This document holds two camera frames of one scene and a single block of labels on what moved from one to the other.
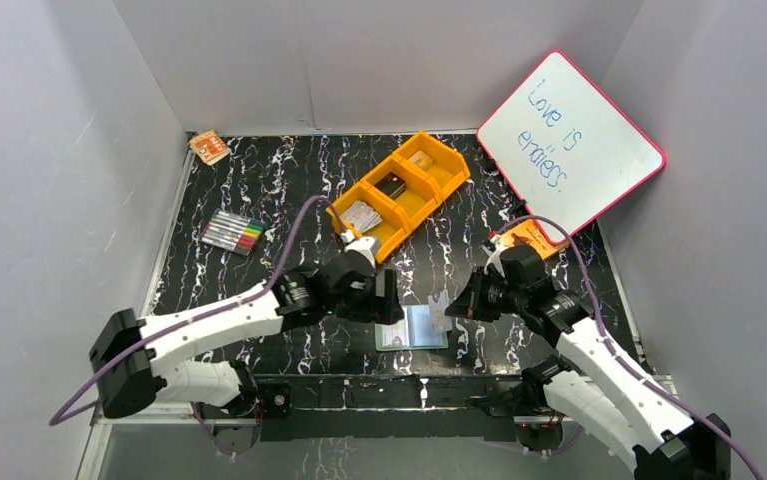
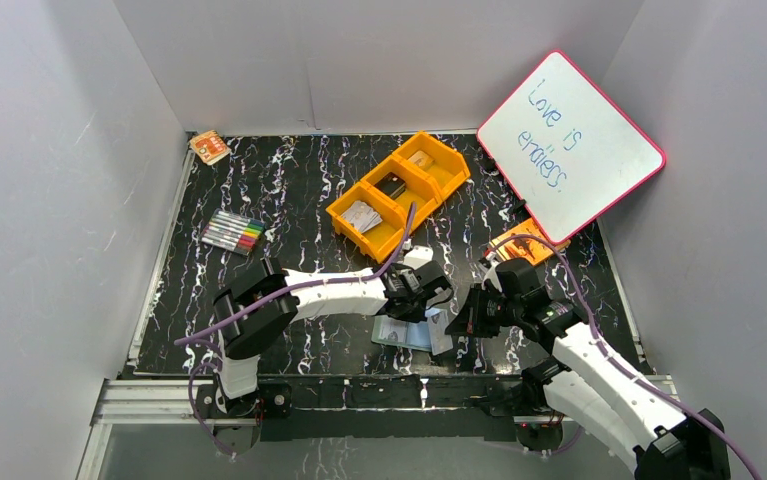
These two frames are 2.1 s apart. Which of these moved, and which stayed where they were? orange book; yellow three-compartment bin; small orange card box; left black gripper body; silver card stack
Moved: left black gripper body
Stayed: orange book; silver card stack; small orange card box; yellow three-compartment bin
